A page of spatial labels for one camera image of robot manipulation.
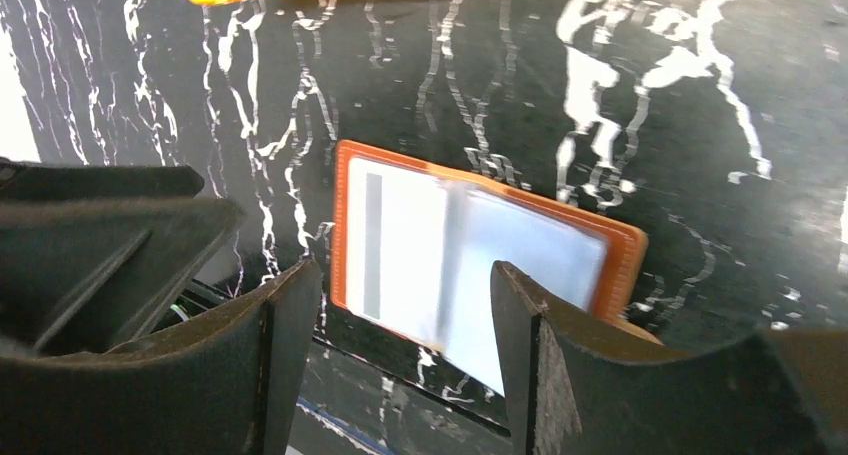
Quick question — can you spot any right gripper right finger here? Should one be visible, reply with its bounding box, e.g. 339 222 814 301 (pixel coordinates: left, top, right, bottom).
490 261 847 454

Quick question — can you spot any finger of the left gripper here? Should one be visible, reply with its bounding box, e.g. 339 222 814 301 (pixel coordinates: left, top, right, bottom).
1 198 245 356
1 159 204 202

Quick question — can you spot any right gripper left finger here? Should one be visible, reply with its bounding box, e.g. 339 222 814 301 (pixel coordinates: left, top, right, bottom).
1 260 322 454

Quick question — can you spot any brown leather card holder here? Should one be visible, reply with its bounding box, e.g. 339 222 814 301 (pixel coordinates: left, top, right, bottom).
330 140 648 394

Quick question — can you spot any grey credit card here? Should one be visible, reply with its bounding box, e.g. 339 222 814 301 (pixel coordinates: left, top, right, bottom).
344 157 448 347

